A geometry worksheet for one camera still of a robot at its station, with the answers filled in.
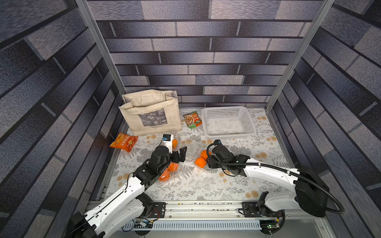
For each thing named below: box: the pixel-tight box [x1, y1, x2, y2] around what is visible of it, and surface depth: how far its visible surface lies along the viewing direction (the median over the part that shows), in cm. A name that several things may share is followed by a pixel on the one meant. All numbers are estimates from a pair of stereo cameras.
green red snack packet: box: [182, 110, 203, 129], surface depth 112 cm
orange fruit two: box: [158, 168, 171, 182], surface depth 80 cm
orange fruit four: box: [194, 156, 207, 169], surface depth 87 cm
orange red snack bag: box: [109, 132, 139, 153], surface depth 97 cm
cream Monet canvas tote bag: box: [118, 89, 183, 136], surface depth 94 cm
